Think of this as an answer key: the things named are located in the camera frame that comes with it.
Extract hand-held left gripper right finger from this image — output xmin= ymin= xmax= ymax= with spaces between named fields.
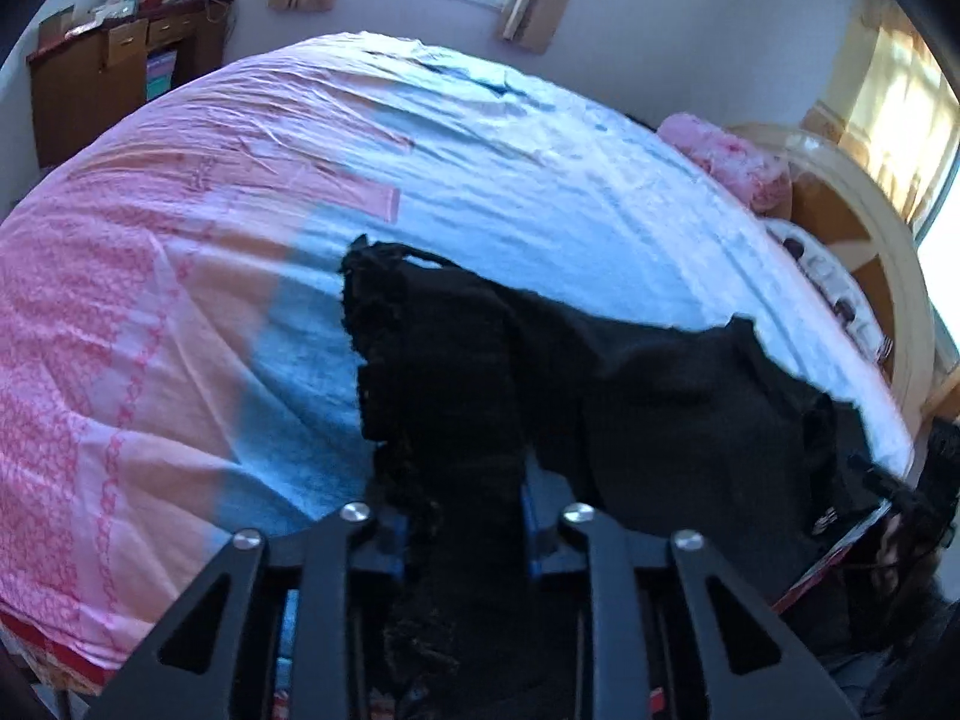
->
xmin=523 ymin=476 xmax=861 ymax=720

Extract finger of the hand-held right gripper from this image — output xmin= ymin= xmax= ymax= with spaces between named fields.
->
xmin=847 ymin=454 xmax=912 ymax=515

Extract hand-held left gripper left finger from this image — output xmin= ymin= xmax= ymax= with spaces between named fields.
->
xmin=86 ymin=501 xmax=412 ymax=720

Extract black pants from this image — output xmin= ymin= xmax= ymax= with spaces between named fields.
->
xmin=339 ymin=234 xmax=882 ymax=720

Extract person's right hand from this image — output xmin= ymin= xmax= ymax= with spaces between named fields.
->
xmin=862 ymin=514 xmax=938 ymax=593

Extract dark cloth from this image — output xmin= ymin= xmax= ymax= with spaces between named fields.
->
xmin=772 ymin=577 xmax=960 ymax=720

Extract large bright window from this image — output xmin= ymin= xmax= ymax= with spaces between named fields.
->
xmin=904 ymin=90 xmax=960 ymax=383

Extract white pillow with dark circles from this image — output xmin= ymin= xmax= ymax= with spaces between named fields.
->
xmin=765 ymin=217 xmax=897 ymax=361

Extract cream and wood headboard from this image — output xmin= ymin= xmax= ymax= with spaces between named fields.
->
xmin=724 ymin=122 xmax=942 ymax=481

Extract bed with patterned sheet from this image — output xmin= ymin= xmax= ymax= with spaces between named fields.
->
xmin=0 ymin=30 xmax=920 ymax=695

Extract pink pillow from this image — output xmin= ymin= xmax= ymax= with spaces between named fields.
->
xmin=656 ymin=112 xmax=794 ymax=215

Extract yellow sheer curtain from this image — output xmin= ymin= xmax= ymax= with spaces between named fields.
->
xmin=799 ymin=0 xmax=960 ymax=230

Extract stack of pastel boxes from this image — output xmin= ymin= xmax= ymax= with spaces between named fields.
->
xmin=144 ymin=49 xmax=179 ymax=102

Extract brown wooden desk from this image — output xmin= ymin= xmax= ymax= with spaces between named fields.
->
xmin=26 ymin=0 xmax=237 ymax=170

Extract small cardboard box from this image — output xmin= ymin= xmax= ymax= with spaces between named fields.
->
xmin=37 ymin=6 xmax=77 ymax=46

